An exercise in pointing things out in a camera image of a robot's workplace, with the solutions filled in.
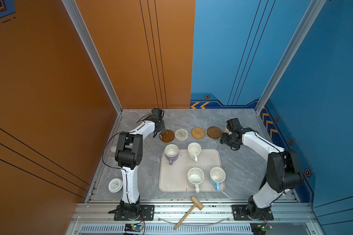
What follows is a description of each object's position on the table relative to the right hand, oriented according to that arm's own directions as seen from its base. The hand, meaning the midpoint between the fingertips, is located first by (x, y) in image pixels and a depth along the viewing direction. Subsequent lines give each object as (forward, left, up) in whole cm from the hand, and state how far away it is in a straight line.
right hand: (224, 141), depth 94 cm
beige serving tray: (-21, +32, -7) cm, 39 cm away
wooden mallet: (-35, +19, -5) cm, 40 cm away
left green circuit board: (-45, +51, -7) cm, 68 cm away
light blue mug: (-20, +7, -6) cm, 22 cm away
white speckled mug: (-20, +19, -5) cm, 29 cm away
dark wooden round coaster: (+13, +3, -8) cm, 16 cm away
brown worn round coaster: (+8, +38, -4) cm, 39 cm away
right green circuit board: (-45, -11, -9) cm, 47 cm away
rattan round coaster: (+11, +15, -6) cm, 20 cm away
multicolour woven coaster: (+10, +28, -6) cm, 30 cm away
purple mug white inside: (-5, +34, -4) cm, 34 cm away
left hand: (+15, +43, 0) cm, 46 cm away
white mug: (-5, +20, -3) cm, 20 cm away
